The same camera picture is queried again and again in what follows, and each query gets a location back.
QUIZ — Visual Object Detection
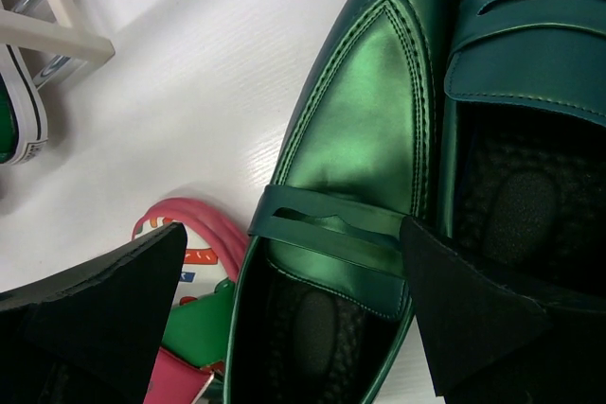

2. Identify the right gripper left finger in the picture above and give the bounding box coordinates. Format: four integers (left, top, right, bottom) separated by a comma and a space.
1, 223, 187, 403

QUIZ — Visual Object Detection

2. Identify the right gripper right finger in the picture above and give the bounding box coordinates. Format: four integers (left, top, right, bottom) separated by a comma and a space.
401, 217, 605, 403

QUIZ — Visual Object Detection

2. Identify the green metallic loafer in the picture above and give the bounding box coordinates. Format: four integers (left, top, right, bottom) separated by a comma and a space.
223, 0, 458, 403
438, 0, 605, 293

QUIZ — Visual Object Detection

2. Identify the green canvas sneaker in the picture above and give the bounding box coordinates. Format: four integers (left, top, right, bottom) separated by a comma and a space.
1, 44, 48, 166

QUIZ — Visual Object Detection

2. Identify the cream shoe shelf with rods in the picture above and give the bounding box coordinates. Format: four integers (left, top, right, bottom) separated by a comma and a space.
1, 0, 115, 87

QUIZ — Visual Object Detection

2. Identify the right pink kids sandal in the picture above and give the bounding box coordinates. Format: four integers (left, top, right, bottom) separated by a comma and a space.
132, 197, 248, 403

